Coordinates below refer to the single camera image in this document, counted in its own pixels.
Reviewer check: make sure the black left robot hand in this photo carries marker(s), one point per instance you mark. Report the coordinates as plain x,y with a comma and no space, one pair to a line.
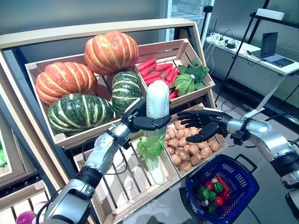
135,116

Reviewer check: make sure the napa cabbage toy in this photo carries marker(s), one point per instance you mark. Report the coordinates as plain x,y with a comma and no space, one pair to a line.
158,175
157,98

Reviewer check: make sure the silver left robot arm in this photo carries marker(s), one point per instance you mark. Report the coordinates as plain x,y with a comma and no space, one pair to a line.
102,149

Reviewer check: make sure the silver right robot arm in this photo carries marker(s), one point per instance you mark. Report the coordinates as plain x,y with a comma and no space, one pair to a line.
268,140

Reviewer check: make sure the blue plastic shopping basket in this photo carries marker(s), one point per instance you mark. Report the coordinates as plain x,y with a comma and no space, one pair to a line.
243,177

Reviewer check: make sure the green striped pumpkin with stem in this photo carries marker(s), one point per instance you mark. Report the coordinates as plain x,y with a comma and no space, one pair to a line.
126,93

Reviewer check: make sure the red plastic carrot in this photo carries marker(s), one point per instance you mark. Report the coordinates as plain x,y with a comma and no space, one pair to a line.
164,67
151,75
173,94
146,64
148,70
151,81
171,74

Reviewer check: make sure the tan toy potato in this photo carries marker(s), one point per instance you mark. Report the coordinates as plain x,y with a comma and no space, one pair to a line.
176,159
214,146
185,166
195,159
171,133
180,125
206,152

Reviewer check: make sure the dark green striped pumpkin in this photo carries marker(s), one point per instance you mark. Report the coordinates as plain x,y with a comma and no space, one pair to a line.
79,114

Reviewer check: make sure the light green leafy cabbage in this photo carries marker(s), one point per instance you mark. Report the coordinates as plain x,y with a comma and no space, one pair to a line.
184,85

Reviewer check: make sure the wooden potato crate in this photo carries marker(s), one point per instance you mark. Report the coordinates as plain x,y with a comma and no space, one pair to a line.
196,107

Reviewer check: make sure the large wooden pumpkin crate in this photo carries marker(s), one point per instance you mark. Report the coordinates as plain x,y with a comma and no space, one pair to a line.
77,140

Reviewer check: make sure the wooden carrot crate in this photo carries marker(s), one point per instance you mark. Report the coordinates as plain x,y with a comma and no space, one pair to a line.
196,93

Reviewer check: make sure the orange striped pumpkin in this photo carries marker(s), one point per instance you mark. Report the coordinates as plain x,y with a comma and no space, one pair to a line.
112,52
65,81

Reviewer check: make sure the dark green broccoli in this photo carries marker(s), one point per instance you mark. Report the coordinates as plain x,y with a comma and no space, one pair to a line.
198,70

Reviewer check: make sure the wooden slatted crate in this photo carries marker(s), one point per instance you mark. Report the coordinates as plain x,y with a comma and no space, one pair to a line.
140,201

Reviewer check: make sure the black tripod stand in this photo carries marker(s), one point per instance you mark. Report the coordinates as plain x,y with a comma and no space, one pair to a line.
224,84

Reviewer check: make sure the small red toy vegetable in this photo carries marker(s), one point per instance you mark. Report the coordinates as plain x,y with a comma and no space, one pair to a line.
209,185

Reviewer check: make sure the bumpy green toy vegetable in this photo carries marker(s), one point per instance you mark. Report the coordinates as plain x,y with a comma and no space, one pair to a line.
202,193

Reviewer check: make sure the orange round toy vegetable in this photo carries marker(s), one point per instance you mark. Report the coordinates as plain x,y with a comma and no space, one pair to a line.
215,180

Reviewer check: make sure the green bell pepper toy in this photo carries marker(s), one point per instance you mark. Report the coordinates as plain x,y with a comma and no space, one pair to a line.
218,187
211,208

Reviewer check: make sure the red chili pepper toy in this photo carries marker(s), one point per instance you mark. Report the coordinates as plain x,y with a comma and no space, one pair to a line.
223,182

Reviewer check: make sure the small green toy vegetable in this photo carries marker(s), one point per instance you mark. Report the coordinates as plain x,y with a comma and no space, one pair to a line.
211,196

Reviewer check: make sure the small white toy vegetable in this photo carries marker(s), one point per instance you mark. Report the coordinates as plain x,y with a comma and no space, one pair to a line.
204,203

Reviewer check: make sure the black power adapter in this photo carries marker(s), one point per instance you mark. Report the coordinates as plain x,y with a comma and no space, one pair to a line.
230,46

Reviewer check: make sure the red tomato toy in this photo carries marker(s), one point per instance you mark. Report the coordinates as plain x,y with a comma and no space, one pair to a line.
219,200

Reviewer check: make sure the red bell pepper toy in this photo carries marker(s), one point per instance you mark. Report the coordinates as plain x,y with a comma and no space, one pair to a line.
225,196

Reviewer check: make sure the white office desk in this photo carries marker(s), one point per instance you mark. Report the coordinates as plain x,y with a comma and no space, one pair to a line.
252,72

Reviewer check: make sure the black light stand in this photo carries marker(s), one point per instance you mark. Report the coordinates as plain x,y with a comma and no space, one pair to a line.
207,9

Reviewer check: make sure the purple toy onion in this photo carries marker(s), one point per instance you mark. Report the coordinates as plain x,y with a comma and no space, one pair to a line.
40,208
26,217

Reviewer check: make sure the green leafy vegetable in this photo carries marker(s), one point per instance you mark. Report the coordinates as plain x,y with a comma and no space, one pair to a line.
2,154

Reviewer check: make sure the open grey laptop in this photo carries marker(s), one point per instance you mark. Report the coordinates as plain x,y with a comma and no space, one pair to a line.
268,44

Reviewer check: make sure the long white box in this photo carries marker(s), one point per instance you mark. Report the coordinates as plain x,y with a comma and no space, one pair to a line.
271,14

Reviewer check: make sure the black metal rack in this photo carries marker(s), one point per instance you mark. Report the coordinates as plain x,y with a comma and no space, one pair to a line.
292,23

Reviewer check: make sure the wooden display shelf frame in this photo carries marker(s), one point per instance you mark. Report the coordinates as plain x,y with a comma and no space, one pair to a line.
93,29

